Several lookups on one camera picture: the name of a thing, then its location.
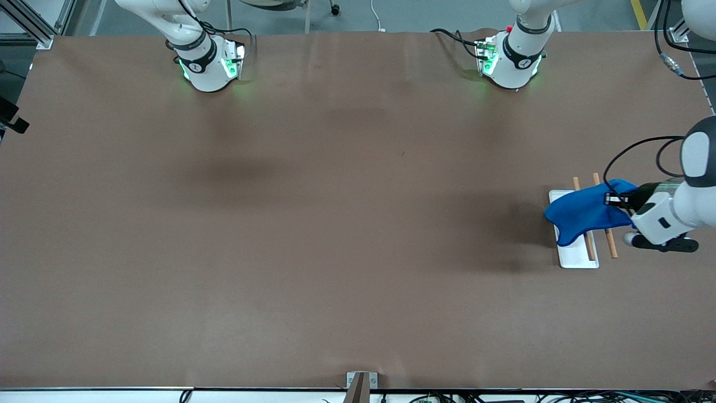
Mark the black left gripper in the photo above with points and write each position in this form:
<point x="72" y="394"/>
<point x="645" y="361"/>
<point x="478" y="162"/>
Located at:
<point x="638" y="197"/>

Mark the blue microfibre towel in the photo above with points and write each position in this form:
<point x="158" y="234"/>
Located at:
<point x="584" y="212"/>

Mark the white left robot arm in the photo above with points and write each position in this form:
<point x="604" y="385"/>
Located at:
<point x="693" y="207"/>

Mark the chair base with caster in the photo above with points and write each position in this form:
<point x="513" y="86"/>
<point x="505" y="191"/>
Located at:
<point x="334" y="9"/>

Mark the black device beside table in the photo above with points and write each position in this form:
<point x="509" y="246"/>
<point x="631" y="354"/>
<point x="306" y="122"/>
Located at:
<point x="11" y="115"/>

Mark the white rack base plate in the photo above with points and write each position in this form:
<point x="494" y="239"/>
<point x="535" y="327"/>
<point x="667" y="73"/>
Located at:
<point x="576" y="257"/>

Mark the aluminium frame profile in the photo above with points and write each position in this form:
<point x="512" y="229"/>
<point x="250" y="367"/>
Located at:
<point x="33" y="25"/>
<point x="681" y="31"/>

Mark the silver table edge bracket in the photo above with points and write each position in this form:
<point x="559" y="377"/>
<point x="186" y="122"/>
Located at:
<point x="373" y="379"/>

